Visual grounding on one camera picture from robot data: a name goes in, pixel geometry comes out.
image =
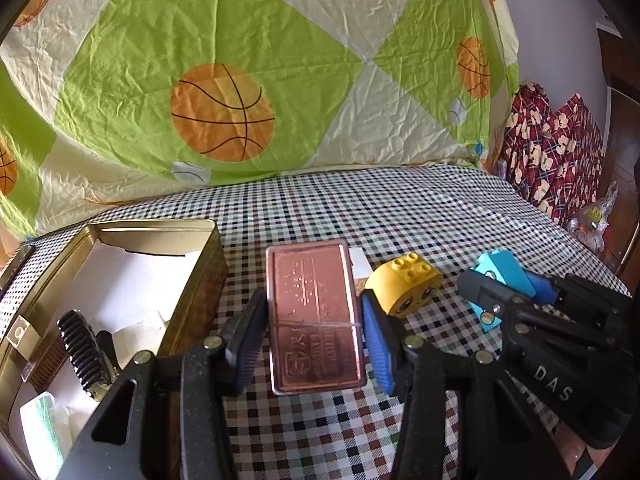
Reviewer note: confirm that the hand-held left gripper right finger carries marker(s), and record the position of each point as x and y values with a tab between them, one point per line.
377	345

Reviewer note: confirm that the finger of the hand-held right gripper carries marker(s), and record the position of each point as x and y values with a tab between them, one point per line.
482	287
540	285

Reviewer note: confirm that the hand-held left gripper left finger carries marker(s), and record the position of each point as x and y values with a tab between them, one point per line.
247	350

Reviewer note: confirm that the blue toy brick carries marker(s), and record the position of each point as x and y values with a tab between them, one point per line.
505	267

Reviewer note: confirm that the copper coloured case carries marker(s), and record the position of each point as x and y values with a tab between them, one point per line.
315	320

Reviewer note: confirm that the gold tin box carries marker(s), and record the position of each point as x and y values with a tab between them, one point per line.
200	300

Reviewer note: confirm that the black comb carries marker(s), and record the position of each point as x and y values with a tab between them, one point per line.
80	345

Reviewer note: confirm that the clear plastic box green label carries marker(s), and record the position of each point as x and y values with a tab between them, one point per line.
42	425

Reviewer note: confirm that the yellow toy brick with face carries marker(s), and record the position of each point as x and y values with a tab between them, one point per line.
400	290

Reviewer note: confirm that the white paper card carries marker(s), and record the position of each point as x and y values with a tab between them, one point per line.
360	262

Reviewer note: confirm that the plastic bag with yellow toy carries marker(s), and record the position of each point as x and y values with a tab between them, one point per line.
595	220

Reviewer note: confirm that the checkered bed sheet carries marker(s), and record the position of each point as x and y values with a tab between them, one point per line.
400	210

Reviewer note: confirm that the red plaid blanket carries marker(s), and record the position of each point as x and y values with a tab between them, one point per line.
550	160

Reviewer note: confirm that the white paper lining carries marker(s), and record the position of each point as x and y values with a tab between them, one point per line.
140	275

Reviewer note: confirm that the wooden door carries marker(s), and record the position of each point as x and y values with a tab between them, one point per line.
622	135

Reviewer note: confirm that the basketball print green quilt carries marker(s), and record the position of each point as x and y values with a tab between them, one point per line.
300	35

